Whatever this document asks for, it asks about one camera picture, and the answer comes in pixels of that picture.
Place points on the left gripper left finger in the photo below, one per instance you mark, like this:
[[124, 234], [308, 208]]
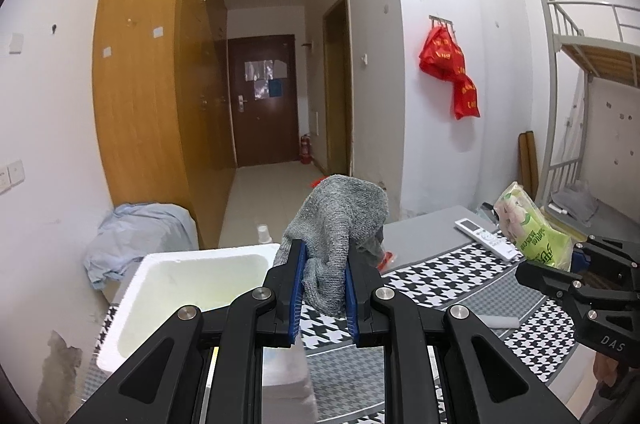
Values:
[[206, 366]]

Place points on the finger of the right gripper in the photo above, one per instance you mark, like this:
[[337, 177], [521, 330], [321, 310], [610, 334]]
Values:
[[569, 291], [604, 255]]

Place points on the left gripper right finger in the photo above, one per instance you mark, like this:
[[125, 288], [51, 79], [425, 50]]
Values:
[[441, 365]]

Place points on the grey knitted towel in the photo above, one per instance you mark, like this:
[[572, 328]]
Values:
[[340, 213]]

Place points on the right hand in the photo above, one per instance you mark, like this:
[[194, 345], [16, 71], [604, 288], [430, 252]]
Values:
[[607, 370]]

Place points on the green tissue pack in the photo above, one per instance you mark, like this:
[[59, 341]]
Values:
[[527, 228]]

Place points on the white remote control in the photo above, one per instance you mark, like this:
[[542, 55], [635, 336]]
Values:
[[497, 245]]

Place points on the white styrofoam box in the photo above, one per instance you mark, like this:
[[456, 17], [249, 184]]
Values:
[[164, 282]]

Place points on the red snack packet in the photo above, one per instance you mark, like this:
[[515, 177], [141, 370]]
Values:
[[386, 262]]

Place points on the light blue cloth bundle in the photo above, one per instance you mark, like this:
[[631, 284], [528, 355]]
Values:
[[132, 231]]

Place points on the metal bunk bed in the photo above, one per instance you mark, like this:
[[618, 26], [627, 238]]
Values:
[[589, 177]]

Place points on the white red pump bottle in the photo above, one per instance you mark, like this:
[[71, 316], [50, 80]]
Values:
[[315, 183]]

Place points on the red hanging bags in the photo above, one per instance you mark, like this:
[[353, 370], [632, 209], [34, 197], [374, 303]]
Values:
[[442, 58]]

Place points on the red fire extinguisher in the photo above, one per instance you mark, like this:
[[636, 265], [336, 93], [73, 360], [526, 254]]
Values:
[[305, 149]]

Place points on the wooden wardrobe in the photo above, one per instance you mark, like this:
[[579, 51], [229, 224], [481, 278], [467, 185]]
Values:
[[159, 81]]

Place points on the dark brown entrance door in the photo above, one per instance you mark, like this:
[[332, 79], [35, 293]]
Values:
[[262, 72]]

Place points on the wooden side door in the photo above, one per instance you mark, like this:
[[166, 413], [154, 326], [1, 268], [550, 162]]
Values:
[[337, 70]]

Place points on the wooden planks against wall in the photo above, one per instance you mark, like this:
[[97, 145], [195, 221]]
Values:
[[528, 176]]

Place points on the wall switch plate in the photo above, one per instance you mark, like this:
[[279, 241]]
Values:
[[16, 173]]

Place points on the wall socket plate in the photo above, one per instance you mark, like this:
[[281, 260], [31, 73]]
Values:
[[5, 179]]

